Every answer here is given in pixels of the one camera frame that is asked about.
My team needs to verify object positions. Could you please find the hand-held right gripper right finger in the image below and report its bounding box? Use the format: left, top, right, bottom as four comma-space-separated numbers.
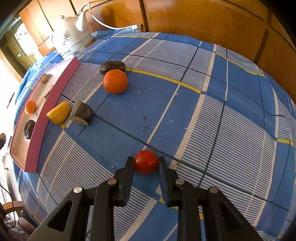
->
158, 156, 263, 241

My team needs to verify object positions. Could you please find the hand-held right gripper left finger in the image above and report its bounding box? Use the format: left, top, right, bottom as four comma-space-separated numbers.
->
28, 156, 135, 241

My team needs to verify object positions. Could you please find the small red tomato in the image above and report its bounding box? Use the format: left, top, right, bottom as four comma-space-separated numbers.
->
134, 150, 159, 175

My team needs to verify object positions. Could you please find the yellow lemon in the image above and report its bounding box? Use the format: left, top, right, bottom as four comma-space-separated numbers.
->
46, 101, 71, 125

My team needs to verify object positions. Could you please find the orange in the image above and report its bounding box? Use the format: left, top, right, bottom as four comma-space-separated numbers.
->
24, 100, 37, 115
103, 69, 128, 94

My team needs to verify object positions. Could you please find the dark brown round passion fruit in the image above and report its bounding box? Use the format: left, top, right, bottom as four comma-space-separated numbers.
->
23, 120, 36, 140

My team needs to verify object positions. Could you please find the dark brown whole kiwi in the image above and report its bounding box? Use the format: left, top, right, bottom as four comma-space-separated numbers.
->
100, 61, 126, 75

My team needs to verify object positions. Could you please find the pink-edged white cardboard tray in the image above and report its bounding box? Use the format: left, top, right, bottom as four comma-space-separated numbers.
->
9, 57, 81, 173

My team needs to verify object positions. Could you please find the blue plaid tablecloth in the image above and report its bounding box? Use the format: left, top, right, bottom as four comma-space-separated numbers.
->
13, 29, 296, 241

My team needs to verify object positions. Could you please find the wooden chair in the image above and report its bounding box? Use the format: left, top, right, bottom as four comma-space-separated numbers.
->
0, 200, 37, 241

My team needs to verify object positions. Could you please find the white power plug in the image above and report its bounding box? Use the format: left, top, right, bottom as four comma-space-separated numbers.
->
126, 24, 142, 33

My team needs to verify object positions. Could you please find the white floral ceramic kettle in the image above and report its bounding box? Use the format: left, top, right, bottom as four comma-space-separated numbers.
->
45, 10, 94, 58

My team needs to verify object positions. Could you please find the wooden wardrobe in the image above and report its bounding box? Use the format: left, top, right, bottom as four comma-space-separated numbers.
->
14, 0, 296, 102

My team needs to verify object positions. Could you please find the wooden glass-panel door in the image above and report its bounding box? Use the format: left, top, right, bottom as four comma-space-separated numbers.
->
0, 16, 30, 77

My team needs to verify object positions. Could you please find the white kettle power cable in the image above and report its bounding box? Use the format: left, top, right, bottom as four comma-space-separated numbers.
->
79, 0, 137, 30

